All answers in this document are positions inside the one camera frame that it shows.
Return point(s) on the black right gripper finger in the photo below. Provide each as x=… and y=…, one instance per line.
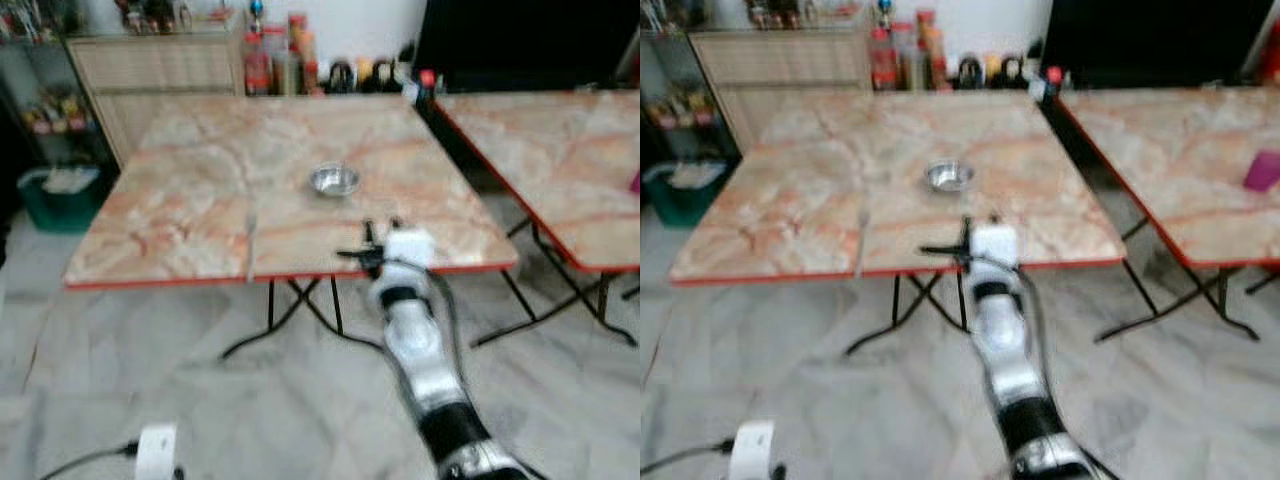
x=352, y=255
x=369, y=235
x=965, y=232
x=938, y=249

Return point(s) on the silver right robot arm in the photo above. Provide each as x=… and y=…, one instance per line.
x=425, y=370
x=1010, y=370

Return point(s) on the steel bowl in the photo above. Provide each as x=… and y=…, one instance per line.
x=949, y=176
x=334, y=180

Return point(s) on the steel fork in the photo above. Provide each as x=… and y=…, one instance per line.
x=860, y=245
x=250, y=245

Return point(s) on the marble top folding table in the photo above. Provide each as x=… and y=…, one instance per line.
x=820, y=180
x=1180, y=170
x=200, y=180
x=560, y=170

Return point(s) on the black round figurine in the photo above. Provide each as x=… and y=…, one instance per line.
x=340, y=76
x=968, y=71

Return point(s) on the yellow round figurine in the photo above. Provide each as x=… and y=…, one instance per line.
x=363, y=70
x=992, y=67

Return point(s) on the small red box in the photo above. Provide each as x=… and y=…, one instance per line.
x=427, y=79
x=1053, y=75

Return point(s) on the tall orange red-lid jar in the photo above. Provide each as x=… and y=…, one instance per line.
x=926, y=25
x=297, y=28

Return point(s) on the small trophy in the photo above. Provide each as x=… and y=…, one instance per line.
x=256, y=12
x=884, y=10

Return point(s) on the light wooden cabinet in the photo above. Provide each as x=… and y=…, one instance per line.
x=780, y=65
x=155, y=65

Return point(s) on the black television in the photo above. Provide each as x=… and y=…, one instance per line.
x=1150, y=40
x=520, y=40

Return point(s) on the white bag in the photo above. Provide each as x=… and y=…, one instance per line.
x=695, y=174
x=65, y=178

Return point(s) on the green storage bin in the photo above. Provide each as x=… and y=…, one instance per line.
x=60, y=208
x=682, y=203

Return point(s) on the pink container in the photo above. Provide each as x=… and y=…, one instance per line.
x=635, y=182
x=1262, y=170

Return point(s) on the glass display shelf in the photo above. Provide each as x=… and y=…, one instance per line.
x=670, y=90
x=40, y=90

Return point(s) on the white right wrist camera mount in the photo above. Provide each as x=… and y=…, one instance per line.
x=407, y=250
x=993, y=245

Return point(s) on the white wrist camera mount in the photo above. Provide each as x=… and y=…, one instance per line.
x=155, y=452
x=407, y=250
x=993, y=245
x=752, y=450

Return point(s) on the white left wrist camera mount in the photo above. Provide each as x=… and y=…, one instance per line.
x=155, y=452
x=752, y=450

